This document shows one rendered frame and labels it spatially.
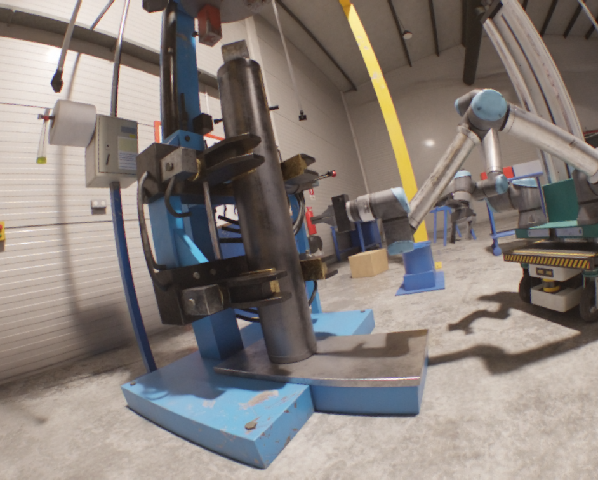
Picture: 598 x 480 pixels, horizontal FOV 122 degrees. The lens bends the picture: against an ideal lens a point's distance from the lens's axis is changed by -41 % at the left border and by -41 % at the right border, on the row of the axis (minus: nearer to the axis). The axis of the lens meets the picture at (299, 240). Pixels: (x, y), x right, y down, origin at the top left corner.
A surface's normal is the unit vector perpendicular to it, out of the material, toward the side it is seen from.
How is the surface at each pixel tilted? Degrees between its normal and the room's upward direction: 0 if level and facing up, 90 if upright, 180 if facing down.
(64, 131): 139
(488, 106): 86
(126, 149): 90
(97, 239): 90
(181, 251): 90
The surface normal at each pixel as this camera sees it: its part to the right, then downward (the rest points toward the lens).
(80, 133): 0.72, 0.62
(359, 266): -0.69, 0.13
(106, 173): 0.86, -0.18
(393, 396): -0.48, 0.08
